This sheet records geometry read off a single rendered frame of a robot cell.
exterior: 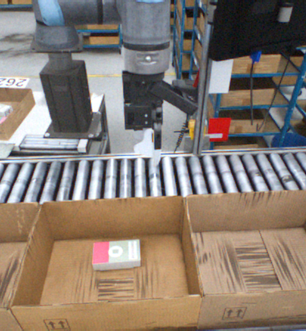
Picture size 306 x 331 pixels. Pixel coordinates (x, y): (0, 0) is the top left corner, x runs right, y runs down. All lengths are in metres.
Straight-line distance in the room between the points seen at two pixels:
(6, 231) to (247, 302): 0.68
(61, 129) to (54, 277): 0.92
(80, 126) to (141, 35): 1.09
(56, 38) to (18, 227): 0.82
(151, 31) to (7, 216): 0.64
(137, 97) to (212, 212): 0.44
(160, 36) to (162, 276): 0.61
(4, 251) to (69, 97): 0.81
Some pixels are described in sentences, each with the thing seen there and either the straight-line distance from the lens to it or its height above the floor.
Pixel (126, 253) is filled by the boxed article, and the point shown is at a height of 0.92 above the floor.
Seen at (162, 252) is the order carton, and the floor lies 0.89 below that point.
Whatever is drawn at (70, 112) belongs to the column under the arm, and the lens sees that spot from 1.61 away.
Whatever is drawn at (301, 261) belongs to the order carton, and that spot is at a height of 0.89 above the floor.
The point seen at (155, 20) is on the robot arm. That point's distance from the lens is 0.60.
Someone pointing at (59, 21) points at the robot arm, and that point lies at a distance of 0.71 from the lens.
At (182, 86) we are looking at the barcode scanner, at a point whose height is 1.08.
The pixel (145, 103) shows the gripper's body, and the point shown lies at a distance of 0.66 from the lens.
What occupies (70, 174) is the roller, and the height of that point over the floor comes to 0.74.
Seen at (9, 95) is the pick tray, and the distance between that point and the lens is 2.07.
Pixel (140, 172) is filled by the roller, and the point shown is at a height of 0.75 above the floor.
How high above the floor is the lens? 1.67
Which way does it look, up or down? 40 degrees down
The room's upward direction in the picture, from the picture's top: straight up
